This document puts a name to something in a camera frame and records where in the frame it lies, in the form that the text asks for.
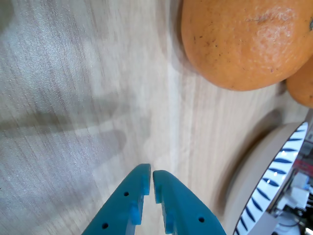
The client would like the small dark orange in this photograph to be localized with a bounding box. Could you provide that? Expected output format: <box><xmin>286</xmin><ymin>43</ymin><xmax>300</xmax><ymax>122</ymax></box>
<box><xmin>180</xmin><ymin>0</ymin><xmax>313</xmax><ymax>92</ymax></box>

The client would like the large oval orange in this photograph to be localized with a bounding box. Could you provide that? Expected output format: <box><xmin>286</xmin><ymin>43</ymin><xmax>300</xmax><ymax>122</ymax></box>
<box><xmin>285</xmin><ymin>55</ymin><xmax>313</xmax><ymax>109</ymax></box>

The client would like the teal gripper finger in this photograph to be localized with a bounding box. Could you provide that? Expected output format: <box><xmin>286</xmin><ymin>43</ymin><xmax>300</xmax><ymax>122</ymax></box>
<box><xmin>82</xmin><ymin>163</ymin><xmax>152</xmax><ymax>235</ymax></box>
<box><xmin>153</xmin><ymin>169</ymin><xmax>227</xmax><ymax>235</ymax></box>

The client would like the white plate with blue strokes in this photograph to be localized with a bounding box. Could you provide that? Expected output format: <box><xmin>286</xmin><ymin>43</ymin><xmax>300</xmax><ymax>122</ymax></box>
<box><xmin>225</xmin><ymin>121</ymin><xmax>309</xmax><ymax>235</ymax></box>

